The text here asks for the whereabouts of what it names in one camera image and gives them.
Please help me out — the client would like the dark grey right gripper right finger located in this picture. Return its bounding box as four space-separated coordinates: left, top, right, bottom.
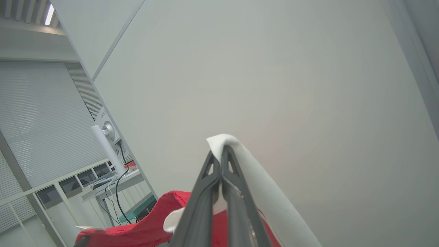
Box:
221 145 272 247

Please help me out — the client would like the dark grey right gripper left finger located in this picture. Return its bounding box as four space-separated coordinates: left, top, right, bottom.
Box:
170 151 222 247

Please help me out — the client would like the red jersey with number print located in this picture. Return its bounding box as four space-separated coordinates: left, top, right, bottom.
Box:
74 134 323 247

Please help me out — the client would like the teal under-desk tray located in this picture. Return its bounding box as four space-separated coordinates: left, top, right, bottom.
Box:
118 193 157 223

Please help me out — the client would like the white metal desk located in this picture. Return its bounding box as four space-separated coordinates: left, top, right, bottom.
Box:
81 170 146 228

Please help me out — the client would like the stack of papers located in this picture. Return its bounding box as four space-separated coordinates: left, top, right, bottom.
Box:
88 171 119 190

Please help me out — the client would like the white computer monitor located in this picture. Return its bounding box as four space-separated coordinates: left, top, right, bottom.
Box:
91 106 131 176

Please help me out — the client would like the white window blind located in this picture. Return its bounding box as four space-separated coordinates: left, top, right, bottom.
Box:
0 61 107 192

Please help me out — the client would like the ceiling light panel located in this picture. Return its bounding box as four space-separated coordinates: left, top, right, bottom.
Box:
45 3 55 25

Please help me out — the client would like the black monitor cable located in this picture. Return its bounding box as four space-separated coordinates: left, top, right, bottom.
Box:
115 144 133 225

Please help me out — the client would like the grey partition post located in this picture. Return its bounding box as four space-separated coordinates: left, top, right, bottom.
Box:
386 0 439 141

